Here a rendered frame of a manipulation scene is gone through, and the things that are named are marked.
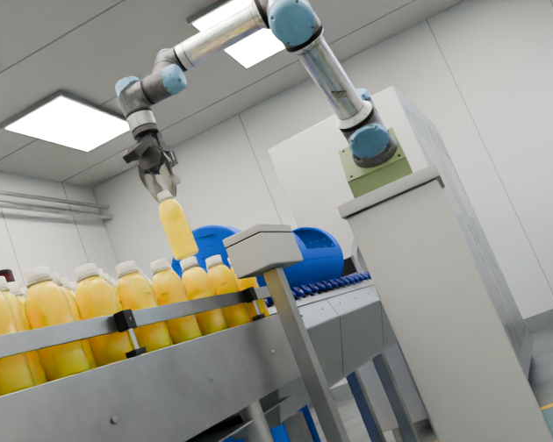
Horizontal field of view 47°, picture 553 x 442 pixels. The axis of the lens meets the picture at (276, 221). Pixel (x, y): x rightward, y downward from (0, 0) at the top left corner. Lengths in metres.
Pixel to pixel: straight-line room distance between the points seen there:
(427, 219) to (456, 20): 5.45
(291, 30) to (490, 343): 1.03
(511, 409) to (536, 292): 4.92
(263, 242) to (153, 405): 0.51
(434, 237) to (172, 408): 1.06
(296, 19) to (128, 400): 1.04
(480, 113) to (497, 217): 1.09
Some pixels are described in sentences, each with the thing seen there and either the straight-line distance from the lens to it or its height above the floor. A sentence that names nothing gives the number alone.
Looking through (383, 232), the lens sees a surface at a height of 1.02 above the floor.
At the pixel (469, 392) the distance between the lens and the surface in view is 1.98.
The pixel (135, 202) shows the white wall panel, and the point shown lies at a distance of 7.95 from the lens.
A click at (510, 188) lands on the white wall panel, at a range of 6.89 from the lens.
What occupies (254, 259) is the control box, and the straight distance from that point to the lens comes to 1.48.
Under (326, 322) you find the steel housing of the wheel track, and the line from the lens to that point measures 2.20.
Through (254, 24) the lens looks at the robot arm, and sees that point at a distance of 1.87.
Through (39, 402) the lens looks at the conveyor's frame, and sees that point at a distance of 0.95.
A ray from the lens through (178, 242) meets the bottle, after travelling 1.69.
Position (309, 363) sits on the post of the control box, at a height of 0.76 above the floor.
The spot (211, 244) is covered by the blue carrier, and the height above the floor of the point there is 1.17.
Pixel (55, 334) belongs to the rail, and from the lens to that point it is 1.04.
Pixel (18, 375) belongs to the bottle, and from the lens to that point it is 0.98.
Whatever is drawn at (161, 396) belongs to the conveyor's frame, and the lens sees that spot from 1.15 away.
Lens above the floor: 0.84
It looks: 10 degrees up
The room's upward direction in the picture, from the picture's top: 21 degrees counter-clockwise
